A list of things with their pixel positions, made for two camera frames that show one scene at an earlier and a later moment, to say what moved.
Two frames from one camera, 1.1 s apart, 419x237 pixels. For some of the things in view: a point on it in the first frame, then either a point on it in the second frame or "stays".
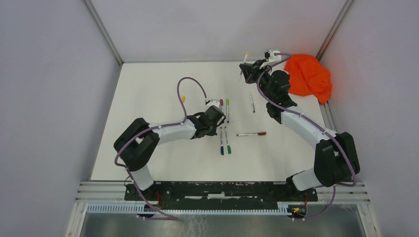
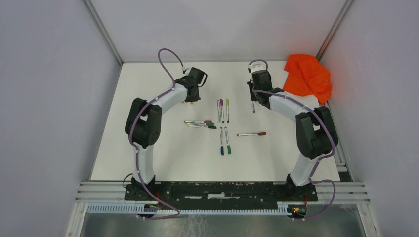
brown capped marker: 258,134 stays
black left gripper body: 212,130 → 192,99
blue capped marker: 222,146 stays
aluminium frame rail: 358,193 stays
